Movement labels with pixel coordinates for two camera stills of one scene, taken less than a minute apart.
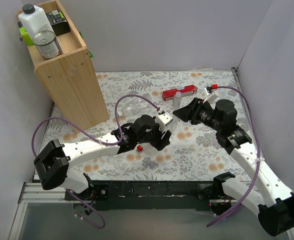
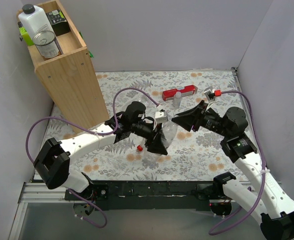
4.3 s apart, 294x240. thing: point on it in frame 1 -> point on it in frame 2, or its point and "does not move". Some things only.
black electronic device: [58, 21] does not move
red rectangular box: [187, 90] does not move
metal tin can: [47, 43] does not move
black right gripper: [194, 111] -> [196, 117]
